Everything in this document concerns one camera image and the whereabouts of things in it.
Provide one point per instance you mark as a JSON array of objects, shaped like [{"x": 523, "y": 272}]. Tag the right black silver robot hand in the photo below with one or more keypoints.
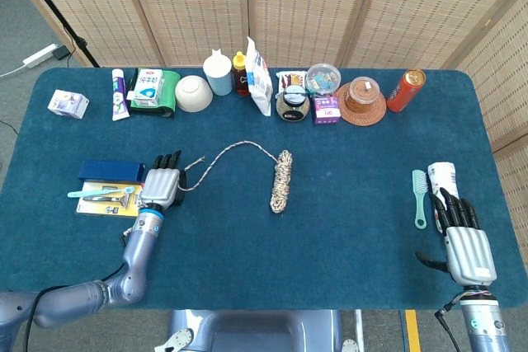
[{"x": 470, "y": 255}]

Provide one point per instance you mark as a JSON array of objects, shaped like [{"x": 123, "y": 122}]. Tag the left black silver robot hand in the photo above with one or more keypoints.
[{"x": 161, "y": 187}]

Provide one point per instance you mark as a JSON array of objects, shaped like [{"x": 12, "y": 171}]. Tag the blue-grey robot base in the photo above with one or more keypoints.
[{"x": 255, "y": 331}]

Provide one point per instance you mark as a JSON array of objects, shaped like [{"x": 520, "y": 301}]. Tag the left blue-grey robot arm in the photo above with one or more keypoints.
[{"x": 136, "y": 253}]

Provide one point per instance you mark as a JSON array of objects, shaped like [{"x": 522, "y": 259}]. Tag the yellow razor blister pack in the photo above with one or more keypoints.
[{"x": 103, "y": 207}]

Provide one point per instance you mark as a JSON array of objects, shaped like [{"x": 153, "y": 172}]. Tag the dark blue rectangular box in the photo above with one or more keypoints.
[{"x": 111, "y": 170}]

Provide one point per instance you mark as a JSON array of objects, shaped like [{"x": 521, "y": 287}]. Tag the light blue toothbrush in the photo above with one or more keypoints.
[{"x": 99, "y": 192}]

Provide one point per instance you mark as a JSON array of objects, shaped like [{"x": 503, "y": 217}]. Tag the mint green comb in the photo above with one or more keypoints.
[{"x": 420, "y": 203}]

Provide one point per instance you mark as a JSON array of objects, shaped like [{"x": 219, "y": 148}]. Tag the white bottle yellow cap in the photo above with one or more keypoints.
[{"x": 443, "y": 175}]

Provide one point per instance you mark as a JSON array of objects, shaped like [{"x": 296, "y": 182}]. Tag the cream ceramic bowl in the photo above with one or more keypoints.
[{"x": 194, "y": 94}]

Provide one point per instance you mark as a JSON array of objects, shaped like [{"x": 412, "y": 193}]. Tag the green folded cloth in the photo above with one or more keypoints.
[{"x": 169, "y": 88}]

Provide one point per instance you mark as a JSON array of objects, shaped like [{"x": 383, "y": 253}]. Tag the white blue carton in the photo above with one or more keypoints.
[{"x": 147, "y": 88}]

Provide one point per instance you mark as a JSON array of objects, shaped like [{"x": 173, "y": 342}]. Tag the white purple toothpaste tube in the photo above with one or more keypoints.
[{"x": 119, "y": 96}]

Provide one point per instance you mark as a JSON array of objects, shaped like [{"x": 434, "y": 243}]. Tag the blue carpet table mat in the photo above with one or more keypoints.
[{"x": 264, "y": 245}]

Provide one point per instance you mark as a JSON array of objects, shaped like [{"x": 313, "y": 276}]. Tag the small purple white box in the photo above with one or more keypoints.
[{"x": 68, "y": 104}]

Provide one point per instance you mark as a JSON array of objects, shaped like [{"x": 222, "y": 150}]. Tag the light blue lidded cup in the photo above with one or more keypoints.
[{"x": 218, "y": 73}]

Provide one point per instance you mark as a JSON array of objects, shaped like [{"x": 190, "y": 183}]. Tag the honey squeeze bottle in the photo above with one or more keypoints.
[{"x": 240, "y": 76}]

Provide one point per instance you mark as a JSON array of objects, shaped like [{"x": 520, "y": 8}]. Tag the white snack bag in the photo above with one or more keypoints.
[{"x": 260, "y": 92}]

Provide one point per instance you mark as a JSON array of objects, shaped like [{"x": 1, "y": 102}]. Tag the glass jar black lid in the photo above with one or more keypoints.
[{"x": 293, "y": 104}]

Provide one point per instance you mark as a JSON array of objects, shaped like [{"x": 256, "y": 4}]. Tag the black power adapter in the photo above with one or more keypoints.
[{"x": 61, "y": 53}]

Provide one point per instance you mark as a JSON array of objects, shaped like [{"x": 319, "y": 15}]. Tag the red white snack packet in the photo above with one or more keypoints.
[{"x": 288, "y": 79}]

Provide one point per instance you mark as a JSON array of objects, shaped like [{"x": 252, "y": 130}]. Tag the orange red drink can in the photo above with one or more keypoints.
[{"x": 404, "y": 92}]

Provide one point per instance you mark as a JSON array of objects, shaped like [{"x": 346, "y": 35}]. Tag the white power strip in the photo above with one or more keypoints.
[{"x": 39, "y": 56}]

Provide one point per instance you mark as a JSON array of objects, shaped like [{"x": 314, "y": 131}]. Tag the purple cardboard box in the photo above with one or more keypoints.
[{"x": 326, "y": 111}]

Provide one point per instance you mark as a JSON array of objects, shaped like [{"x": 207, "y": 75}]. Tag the clear jar of rubber bands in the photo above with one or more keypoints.
[{"x": 362, "y": 94}]

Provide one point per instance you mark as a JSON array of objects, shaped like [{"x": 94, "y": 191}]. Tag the clear round clip box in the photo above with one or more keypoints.
[{"x": 323, "y": 78}]

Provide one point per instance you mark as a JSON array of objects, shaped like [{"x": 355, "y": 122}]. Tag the bamboo folding screen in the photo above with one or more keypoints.
[{"x": 288, "y": 6}]

